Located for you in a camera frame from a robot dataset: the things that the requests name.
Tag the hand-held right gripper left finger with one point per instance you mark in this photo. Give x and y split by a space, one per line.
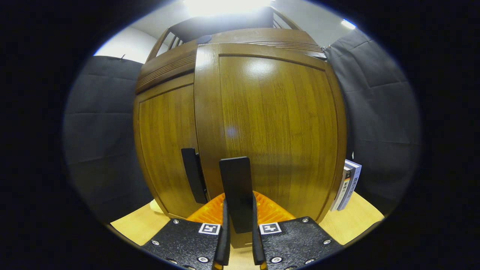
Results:
225 240

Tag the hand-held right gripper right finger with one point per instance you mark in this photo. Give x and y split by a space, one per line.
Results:
257 243

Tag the wooden shoe cabinet door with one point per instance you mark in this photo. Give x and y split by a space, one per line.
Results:
277 131
165 142

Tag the cream round object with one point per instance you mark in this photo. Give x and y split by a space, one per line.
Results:
156 207

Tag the dark-spined upright book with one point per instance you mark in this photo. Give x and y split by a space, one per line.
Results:
343 189

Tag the pale blue upright book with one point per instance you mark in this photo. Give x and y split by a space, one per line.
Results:
354 182

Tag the black backdrop cloth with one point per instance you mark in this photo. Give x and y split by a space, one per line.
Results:
378 112

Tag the round black drawer knob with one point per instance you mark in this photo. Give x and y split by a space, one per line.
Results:
204 39

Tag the large ceiling light panel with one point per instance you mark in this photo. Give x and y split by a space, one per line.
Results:
225 6

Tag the small ceiling light panel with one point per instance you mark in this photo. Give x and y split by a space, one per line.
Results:
348 24

